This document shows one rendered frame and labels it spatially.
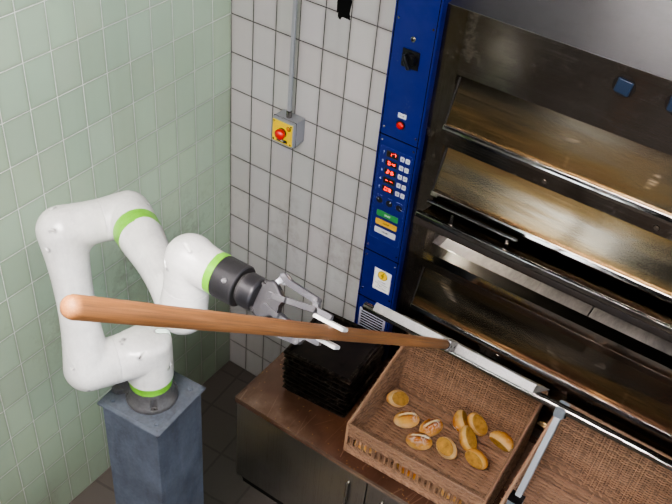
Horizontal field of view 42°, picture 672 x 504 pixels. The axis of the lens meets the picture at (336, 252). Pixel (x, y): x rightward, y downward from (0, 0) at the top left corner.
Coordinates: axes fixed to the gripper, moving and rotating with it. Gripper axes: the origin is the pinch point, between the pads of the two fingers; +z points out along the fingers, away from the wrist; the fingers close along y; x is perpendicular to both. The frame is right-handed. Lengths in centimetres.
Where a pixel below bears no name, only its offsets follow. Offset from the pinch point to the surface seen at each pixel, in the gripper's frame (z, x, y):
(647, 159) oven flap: 30, -101, -73
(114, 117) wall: -124, -73, -19
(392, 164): -48, -122, -44
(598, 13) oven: -2, -104, -109
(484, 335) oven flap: -1, -157, -3
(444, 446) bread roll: 3, -156, 39
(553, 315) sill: 19, -144, -20
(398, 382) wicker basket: -27, -173, 29
